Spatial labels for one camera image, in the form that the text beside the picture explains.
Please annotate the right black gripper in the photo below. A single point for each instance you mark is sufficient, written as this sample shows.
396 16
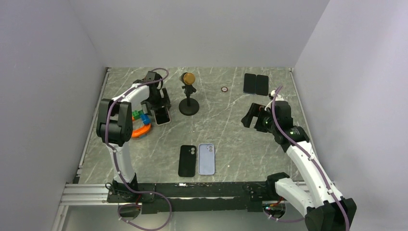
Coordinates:
257 110

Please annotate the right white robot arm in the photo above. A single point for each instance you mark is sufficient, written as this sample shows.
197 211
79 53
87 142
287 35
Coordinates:
323 207

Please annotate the black phone case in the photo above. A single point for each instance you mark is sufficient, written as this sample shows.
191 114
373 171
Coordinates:
187 161

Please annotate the orange toy with blocks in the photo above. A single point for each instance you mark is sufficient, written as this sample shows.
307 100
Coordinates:
145 128

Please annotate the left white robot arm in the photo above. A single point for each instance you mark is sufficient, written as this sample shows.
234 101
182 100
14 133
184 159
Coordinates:
115 125

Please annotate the black stand with gold disc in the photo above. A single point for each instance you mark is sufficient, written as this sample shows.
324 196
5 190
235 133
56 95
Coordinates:
188 106

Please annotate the lilac phone case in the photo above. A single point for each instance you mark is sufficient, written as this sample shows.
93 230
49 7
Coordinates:
206 162

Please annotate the black phone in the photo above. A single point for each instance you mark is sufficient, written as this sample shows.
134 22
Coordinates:
262 85

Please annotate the blue smartphone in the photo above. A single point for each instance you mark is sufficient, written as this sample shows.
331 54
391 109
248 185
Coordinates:
249 83

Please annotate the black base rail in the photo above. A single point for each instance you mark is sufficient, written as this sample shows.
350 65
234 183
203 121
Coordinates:
251 196

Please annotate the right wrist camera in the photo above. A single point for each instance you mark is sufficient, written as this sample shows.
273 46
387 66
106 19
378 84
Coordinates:
273 96

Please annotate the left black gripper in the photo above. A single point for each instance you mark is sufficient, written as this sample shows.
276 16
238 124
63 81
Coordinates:
163 102

